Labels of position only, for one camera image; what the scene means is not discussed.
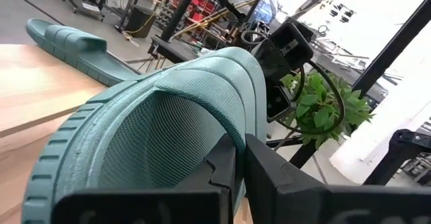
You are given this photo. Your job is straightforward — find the black vertical pole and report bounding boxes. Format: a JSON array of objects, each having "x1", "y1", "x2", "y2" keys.
[{"x1": 160, "y1": 0, "x2": 207, "y2": 43}]

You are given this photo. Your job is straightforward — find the green rubber slide sandal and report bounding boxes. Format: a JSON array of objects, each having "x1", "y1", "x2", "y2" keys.
[
  {"x1": 26, "y1": 17, "x2": 141, "y2": 87},
  {"x1": 20, "y1": 46, "x2": 269, "y2": 224}
]

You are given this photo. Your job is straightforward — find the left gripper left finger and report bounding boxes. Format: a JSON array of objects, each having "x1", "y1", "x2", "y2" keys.
[{"x1": 50, "y1": 133, "x2": 238, "y2": 224}]

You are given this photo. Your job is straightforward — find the black metal bracket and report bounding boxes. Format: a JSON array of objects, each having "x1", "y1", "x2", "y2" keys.
[{"x1": 362, "y1": 128, "x2": 431, "y2": 187}]

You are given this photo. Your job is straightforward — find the dark grey desk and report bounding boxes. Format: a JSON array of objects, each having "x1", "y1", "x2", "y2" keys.
[{"x1": 147, "y1": 34, "x2": 200, "y2": 65}]

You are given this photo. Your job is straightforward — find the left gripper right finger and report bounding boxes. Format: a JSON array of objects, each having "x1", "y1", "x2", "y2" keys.
[{"x1": 244, "y1": 133, "x2": 431, "y2": 224}]

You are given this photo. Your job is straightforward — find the green leafy potted plant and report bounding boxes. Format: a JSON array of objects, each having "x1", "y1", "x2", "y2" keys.
[{"x1": 279, "y1": 69, "x2": 375, "y2": 150}]

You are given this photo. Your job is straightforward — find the black box on floor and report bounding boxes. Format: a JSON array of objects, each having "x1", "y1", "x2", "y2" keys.
[{"x1": 124, "y1": 5, "x2": 157, "y2": 39}]

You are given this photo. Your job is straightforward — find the metal wheeled cart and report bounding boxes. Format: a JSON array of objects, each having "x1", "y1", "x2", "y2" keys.
[{"x1": 61, "y1": 0, "x2": 114, "y2": 22}]

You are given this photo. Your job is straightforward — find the black aluminium rig frame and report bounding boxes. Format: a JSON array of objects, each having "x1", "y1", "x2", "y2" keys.
[{"x1": 265, "y1": 0, "x2": 431, "y2": 170}]

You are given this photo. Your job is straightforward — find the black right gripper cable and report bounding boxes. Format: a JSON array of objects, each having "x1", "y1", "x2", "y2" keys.
[{"x1": 240, "y1": 30, "x2": 346, "y2": 136}]

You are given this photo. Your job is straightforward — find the red tool cabinet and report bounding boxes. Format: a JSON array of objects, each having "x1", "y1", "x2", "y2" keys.
[{"x1": 164, "y1": 0, "x2": 218, "y2": 30}]

